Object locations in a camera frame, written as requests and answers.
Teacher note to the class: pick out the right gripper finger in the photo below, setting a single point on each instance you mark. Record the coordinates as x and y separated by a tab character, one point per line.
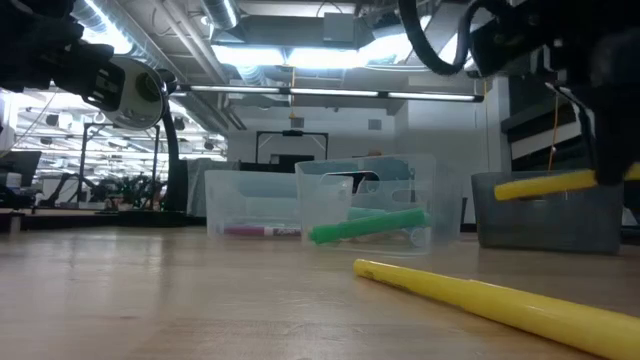
615	130

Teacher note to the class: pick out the dark grey translucent bin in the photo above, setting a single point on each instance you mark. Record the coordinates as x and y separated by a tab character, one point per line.
550	225

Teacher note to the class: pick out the dark green highlighter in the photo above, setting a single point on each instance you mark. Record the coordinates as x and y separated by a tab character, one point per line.
370	225

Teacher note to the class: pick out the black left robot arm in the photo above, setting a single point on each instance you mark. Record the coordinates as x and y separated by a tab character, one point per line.
30	40

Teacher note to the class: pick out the clear plastic bin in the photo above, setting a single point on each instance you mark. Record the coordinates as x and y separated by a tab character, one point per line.
250	200
400	180

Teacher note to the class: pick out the long LED light bar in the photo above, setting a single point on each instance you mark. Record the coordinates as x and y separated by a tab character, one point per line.
330	92

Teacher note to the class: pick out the black aluminium table frame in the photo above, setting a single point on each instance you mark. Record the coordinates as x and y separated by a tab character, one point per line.
100	221

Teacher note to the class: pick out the black gantry frame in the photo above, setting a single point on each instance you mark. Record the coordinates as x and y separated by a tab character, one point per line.
292	133

